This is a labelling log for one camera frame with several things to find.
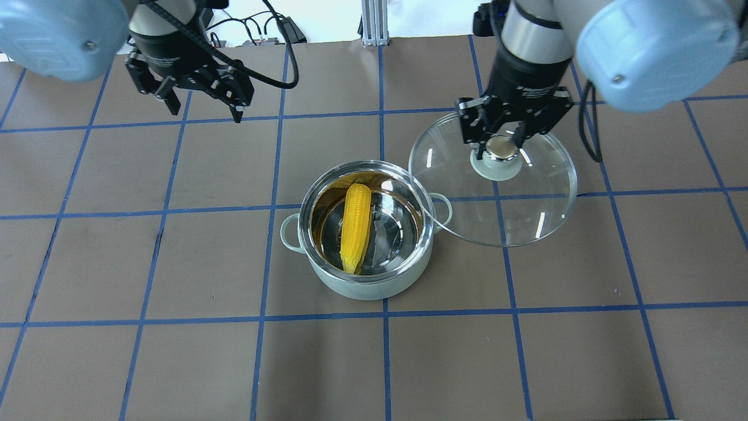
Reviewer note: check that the white electric cooking pot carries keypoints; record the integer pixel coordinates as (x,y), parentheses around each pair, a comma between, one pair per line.
(401,238)

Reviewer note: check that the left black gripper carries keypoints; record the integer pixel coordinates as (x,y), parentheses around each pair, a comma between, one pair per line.
(168,60)

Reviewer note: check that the glass pot lid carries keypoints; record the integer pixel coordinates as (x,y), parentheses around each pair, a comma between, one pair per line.
(509,198)

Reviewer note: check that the yellow corn cob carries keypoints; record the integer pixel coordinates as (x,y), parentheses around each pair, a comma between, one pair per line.
(355,227)

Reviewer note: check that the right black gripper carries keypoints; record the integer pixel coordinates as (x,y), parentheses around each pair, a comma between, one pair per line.
(522,79)

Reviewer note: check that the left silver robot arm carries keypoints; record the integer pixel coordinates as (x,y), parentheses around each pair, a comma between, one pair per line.
(73,41)

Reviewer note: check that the aluminium frame post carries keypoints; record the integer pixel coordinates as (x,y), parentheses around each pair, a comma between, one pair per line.
(374,24)

